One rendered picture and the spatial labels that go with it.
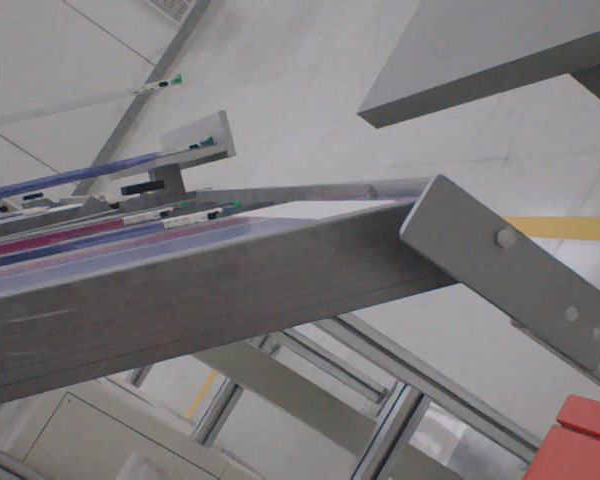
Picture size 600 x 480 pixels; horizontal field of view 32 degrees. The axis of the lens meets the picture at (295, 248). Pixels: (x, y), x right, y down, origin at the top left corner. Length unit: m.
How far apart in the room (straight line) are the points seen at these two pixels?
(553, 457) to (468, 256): 0.30
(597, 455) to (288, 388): 1.27
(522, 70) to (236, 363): 0.69
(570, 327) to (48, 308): 0.33
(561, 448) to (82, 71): 8.55
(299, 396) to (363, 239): 0.96
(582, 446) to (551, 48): 0.73
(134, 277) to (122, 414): 1.52
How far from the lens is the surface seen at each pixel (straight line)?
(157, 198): 1.33
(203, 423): 2.14
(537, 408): 1.82
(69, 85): 8.84
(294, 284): 0.66
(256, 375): 1.60
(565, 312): 0.70
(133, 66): 8.94
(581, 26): 1.04
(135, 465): 1.33
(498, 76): 1.16
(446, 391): 1.53
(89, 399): 2.13
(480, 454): 1.87
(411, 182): 0.74
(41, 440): 2.13
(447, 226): 0.65
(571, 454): 0.37
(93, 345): 0.63
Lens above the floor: 1.00
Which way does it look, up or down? 18 degrees down
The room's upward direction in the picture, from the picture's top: 56 degrees counter-clockwise
